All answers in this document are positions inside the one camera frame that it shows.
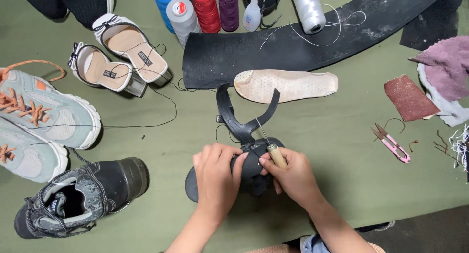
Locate person's left hand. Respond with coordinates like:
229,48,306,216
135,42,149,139
192,143,250,222

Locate person's right hand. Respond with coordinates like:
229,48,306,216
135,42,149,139
258,147,327,212

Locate wooden handled sewing awl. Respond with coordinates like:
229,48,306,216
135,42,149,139
255,118,288,169

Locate black strap sandal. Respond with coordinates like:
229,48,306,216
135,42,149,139
185,82,286,203

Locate olive green table cloth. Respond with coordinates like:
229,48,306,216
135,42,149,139
0,0,469,253

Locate person's blue jeans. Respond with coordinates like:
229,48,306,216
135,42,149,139
300,233,332,253

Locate loose black thread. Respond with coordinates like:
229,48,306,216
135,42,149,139
10,43,220,146

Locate beige perforated insole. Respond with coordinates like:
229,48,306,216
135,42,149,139
234,69,339,104

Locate pink thread snips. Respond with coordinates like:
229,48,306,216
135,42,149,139
370,122,412,164

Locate black grey work boot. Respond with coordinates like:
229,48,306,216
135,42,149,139
13,156,150,240

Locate curved black rubber sheet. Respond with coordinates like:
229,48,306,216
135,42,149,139
182,0,448,90

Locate brown sandpaper sheet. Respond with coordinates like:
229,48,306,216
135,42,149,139
384,74,442,122

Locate brown thread scraps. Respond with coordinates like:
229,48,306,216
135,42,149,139
373,117,458,160

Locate white bow heeled sandal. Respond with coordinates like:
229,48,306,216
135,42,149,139
92,13,174,87
67,42,148,98

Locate grey thread spool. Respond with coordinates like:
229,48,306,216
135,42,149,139
166,0,202,48

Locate red thread spool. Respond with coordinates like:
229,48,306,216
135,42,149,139
189,0,222,34

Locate small white glue bottle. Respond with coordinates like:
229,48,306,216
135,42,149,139
242,0,262,32

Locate white rag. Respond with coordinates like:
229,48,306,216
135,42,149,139
416,62,469,128

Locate purple thread spool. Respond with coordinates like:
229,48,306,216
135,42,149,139
217,0,240,33

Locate white thread spool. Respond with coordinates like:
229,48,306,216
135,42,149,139
259,0,367,51

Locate white thread bundle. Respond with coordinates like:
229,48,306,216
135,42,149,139
448,124,469,174

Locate grey sneaker orange laces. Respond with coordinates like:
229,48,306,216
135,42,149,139
0,60,102,150
0,117,69,183

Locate blue thread spool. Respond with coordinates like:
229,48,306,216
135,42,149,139
150,0,188,34

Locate purple towel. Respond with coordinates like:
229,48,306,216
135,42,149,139
408,35,469,103

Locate dark grey rubber piece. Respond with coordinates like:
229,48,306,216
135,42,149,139
399,0,469,51

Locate black mesh shoe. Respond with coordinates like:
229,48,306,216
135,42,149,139
16,0,115,29

